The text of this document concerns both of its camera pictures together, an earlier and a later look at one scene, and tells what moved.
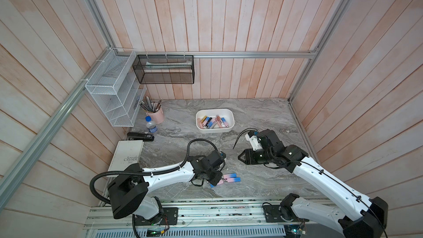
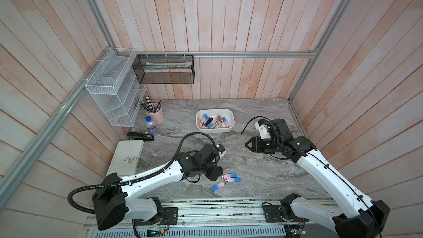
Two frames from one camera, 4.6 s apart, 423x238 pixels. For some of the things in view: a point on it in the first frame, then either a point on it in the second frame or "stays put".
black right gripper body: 259,156 to 266,146
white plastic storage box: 215,120 stays put
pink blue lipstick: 233,175 stays put
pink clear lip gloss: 219,122 stays put
